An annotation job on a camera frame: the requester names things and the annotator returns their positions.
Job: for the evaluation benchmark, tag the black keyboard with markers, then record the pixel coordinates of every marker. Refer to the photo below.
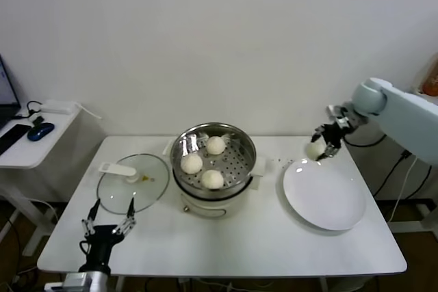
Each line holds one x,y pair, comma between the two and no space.
12,136

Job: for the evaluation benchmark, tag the pale right robot arm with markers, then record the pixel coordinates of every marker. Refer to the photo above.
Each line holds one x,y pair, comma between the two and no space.
403,110

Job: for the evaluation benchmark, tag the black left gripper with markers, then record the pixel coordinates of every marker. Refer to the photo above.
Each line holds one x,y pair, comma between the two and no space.
101,240

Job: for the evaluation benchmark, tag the orange packaged item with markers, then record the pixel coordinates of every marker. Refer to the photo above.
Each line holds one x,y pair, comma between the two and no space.
432,76

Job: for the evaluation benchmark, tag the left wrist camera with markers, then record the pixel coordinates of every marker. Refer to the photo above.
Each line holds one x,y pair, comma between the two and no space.
68,281

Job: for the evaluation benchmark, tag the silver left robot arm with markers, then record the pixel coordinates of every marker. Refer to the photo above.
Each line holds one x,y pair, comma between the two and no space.
97,280

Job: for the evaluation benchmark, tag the blue computer mouse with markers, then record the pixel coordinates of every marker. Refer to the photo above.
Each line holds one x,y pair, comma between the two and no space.
41,131

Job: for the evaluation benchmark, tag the white side table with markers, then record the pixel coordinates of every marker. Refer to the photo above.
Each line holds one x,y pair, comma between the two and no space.
41,152

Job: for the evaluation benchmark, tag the small black dongle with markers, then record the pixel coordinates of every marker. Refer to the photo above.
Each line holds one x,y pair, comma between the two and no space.
38,120

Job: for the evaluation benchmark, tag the large white plate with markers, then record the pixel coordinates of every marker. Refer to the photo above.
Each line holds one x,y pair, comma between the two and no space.
325,196

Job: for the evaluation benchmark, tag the white steamed baozi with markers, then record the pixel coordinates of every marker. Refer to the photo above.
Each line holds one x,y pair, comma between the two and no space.
191,163
215,145
314,151
212,179

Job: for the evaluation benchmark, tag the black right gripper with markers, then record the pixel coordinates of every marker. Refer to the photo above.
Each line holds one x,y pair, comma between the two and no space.
333,133

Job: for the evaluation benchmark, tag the cream electric cooker base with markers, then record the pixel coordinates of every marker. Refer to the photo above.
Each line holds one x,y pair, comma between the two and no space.
212,208

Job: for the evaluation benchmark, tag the black laptop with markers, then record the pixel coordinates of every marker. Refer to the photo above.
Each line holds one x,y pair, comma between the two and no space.
7,90

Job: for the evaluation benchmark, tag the stainless steel steamer basket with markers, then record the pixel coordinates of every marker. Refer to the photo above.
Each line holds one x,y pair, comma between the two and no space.
236,165

